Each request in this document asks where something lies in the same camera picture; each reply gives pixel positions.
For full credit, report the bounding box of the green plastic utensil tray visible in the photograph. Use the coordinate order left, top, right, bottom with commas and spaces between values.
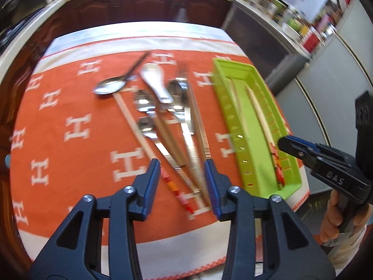
211, 58, 302, 199

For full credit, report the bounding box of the bamboo chopstick red end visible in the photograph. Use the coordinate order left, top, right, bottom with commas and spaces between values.
246, 86, 285, 189
228, 78, 250, 139
113, 94, 194, 216

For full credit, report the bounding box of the large steel spoon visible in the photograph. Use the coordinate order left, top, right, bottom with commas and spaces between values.
166, 80, 206, 188

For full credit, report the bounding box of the steel fork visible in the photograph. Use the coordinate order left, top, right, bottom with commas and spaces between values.
175, 63, 195, 135

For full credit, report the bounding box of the small steel spoon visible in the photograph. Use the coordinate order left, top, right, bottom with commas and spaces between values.
134, 90, 187, 167
137, 116, 200, 194

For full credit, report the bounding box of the dark metal soup spoon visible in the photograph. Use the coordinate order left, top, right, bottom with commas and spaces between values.
92, 51, 150, 95

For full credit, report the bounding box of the white ceramic soup spoon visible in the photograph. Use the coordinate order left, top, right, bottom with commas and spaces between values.
140, 63, 173, 104

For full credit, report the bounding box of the person's right hand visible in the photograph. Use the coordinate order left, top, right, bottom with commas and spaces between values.
319, 190, 372, 243

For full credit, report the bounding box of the silver metal cabinet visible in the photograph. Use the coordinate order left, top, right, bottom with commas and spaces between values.
222, 0, 311, 95

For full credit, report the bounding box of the red labelled canister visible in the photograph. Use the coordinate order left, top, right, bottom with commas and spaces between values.
302, 32, 320, 53

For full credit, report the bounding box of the orange white H-pattern cloth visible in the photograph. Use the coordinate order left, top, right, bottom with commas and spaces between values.
10, 35, 249, 279

